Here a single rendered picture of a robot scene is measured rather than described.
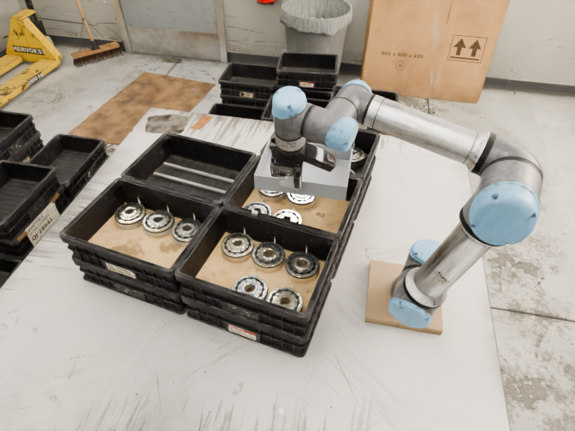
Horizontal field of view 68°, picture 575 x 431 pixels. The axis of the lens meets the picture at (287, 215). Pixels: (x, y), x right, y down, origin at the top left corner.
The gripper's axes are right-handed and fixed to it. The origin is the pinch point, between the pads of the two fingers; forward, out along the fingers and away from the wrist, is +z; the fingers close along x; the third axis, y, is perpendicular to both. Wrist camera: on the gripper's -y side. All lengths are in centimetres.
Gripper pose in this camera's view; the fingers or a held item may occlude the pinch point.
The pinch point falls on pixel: (299, 185)
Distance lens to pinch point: 122.6
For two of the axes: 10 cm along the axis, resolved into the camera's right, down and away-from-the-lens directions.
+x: -1.3, 8.7, -4.7
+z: 0.3, 4.8, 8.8
